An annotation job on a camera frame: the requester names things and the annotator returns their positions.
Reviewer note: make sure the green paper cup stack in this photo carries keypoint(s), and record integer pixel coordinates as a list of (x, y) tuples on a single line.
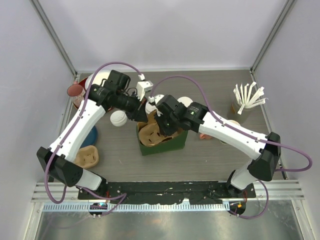
[(231, 121)]

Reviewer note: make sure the cup of wrapped straws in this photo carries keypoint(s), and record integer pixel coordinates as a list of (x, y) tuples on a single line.
[(246, 97)]

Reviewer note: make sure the green paper bag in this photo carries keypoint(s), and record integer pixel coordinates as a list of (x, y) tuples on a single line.
[(174, 144)]

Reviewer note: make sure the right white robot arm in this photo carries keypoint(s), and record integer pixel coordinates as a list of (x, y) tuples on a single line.
[(262, 150)]

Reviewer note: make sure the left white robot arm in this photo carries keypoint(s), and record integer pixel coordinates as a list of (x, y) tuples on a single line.
[(104, 90)]

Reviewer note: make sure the cardboard cup carrier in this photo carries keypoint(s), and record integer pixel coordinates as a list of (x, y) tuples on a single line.
[(87, 157), (149, 132)]

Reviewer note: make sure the small pink espresso cup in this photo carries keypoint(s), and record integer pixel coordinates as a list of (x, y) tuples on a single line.
[(203, 136)]

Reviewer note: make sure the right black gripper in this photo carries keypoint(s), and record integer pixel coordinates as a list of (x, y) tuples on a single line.
[(166, 131)]

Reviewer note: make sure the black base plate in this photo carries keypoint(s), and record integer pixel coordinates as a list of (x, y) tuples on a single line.
[(173, 192)]

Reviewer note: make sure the pink floral mug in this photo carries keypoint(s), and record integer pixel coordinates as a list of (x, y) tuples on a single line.
[(76, 92)]

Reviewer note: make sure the white paper plate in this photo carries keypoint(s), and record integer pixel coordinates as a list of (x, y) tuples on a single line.
[(103, 74)]

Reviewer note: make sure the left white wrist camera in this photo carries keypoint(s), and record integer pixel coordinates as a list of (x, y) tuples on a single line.
[(143, 86)]

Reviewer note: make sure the white slotted cable duct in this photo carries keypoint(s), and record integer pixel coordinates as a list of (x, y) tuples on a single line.
[(95, 207)]

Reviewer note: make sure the red round plate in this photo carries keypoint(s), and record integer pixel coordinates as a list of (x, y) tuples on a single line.
[(83, 82)]

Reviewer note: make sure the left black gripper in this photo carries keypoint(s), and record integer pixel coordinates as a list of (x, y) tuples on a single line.
[(139, 114)]

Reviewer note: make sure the blue leaf-shaped dish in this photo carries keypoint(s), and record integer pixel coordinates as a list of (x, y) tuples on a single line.
[(91, 138)]

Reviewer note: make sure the spare white lid stack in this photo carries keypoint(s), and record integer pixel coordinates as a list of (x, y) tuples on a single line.
[(118, 118)]

